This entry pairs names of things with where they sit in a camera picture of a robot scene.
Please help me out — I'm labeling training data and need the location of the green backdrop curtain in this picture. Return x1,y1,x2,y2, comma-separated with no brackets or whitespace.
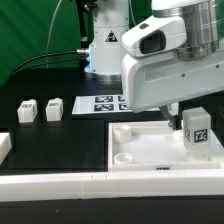
0,0,154,87

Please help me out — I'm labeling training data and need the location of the white front fence rail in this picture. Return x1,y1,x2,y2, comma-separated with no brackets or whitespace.
0,169,224,202

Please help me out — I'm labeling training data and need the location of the white left fence piece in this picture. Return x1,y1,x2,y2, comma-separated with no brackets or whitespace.
0,132,12,165

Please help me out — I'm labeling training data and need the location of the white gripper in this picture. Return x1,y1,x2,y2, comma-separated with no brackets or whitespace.
121,16,224,130

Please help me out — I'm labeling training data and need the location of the white marker board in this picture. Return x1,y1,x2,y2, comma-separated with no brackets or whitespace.
71,94,161,116

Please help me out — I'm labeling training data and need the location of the black camera pole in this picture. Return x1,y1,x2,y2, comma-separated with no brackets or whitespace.
74,0,98,69

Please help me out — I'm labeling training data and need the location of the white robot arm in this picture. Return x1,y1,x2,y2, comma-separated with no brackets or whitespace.
85,0,224,118

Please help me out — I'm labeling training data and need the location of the white square table top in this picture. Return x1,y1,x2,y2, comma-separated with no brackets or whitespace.
108,121,224,172

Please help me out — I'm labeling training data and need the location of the thin grey cable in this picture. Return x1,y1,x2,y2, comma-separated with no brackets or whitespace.
45,0,64,69

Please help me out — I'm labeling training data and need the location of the black cable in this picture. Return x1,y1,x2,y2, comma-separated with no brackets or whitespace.
11,49,91,77

